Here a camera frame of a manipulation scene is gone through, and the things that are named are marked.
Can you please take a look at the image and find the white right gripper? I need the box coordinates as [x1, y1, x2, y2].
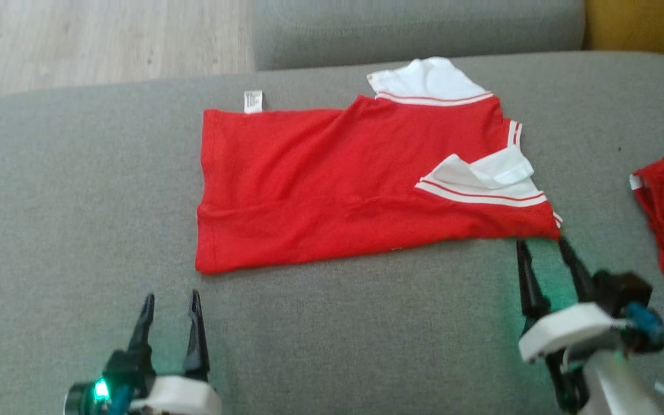
[515, 236, 627, 413]

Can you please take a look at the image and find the large grey sofa seat cushion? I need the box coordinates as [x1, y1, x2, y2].
[0, 51, 664, 415]

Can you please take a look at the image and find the red shirt with white sleeves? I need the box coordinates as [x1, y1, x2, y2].
[194, 56, 563, 276]

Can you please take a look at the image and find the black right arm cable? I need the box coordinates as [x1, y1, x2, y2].
[625, 303, 664, 415]

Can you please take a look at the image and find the narrow grey sofa seat cushion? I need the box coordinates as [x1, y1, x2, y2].
[251, 0, 587, 71]

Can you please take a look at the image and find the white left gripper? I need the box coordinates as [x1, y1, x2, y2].
[126, 289, 223, 415]

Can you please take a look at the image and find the yellow sofa backrest cushion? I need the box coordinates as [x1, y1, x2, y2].
[584, 0, 664, 71]

